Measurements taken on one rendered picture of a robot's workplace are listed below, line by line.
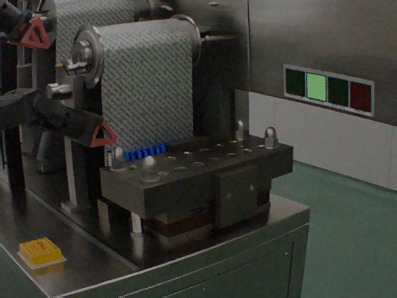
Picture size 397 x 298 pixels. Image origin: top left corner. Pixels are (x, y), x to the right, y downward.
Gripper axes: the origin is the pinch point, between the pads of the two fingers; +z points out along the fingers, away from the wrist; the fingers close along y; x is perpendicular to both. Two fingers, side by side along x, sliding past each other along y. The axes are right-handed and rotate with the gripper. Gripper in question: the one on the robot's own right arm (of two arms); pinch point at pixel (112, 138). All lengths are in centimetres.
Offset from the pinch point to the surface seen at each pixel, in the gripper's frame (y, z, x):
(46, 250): 12.3, -15.1, -24.7
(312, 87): 28.8, 21.1, 23.8
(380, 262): -28, 203, -14
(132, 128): 0.3, 4.0, 3.6
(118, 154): 8.0, -2.7, -2.5
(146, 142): 0.3, 8.7, 1.8
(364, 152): -108, 271, 52
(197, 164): 14.7, 11.6, 1.1
